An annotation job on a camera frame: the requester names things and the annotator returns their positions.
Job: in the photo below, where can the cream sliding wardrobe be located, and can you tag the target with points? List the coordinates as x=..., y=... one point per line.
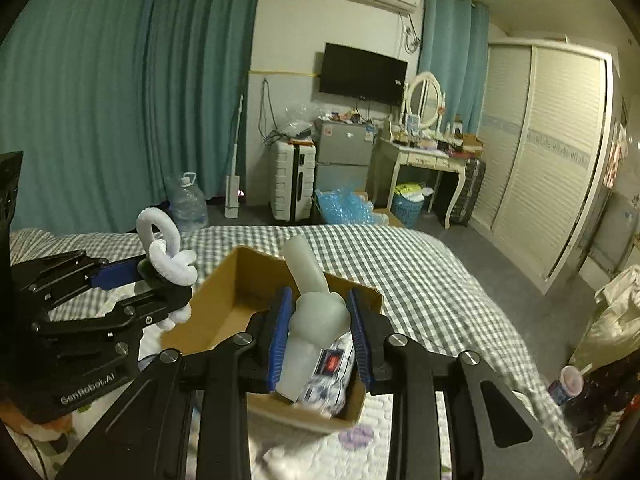
x=540, y=160

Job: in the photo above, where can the white oval vanity mirror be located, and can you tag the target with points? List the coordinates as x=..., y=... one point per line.
x=424, y=100

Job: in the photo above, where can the white plastic bottle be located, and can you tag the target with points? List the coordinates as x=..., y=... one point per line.
x=314, y=320

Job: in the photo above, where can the white printed packet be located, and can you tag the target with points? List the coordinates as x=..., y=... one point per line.
x=330, y=375

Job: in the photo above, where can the narrow teal curtain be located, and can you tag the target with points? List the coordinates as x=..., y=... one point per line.
x=450, y=55

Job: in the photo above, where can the drink cup with straw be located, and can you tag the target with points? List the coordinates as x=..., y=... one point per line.
x=567, y=385

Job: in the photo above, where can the black wall television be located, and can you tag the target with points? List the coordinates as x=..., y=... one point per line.
x=362, y=75

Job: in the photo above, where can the white suitcase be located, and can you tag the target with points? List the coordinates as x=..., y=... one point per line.
x=293, y=180

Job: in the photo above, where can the grey mini fridge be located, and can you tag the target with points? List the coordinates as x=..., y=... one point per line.
x=343, y=157

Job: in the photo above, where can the checkered bed sheet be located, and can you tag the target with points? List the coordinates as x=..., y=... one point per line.
x=430, y=280

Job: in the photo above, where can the dark checked suitcase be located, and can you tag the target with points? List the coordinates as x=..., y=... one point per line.
x=468, y=190

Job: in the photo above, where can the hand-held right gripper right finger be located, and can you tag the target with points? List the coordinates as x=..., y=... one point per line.
x=358, y=321

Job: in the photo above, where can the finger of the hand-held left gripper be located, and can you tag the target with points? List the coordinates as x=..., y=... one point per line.
x=150, y=305
x=117, y=272

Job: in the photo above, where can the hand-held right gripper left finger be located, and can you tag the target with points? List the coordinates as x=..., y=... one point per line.
x=281, y=321

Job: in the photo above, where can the blue laundry basket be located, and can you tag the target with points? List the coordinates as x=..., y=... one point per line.
x=409, y=205

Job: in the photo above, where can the orange plush toy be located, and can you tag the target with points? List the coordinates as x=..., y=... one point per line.
x=45, y=425

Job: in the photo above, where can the pack of water bottles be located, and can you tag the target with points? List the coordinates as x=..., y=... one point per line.
x=350, y=207

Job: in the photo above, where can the cardboard box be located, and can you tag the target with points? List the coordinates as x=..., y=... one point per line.
x=230, y=305

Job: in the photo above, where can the white flat mop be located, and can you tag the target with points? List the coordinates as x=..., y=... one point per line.
x=233, y=180

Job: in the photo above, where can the white dressing table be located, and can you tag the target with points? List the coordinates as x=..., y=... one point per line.
x=425, y=157

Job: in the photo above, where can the cream cloth pile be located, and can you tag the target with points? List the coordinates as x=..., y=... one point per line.
x=612, y=320

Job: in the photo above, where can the large water jug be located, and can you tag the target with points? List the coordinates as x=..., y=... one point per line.
x=187, y=202

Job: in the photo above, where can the white floral quilt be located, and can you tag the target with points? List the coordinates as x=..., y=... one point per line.
x=365, y=440

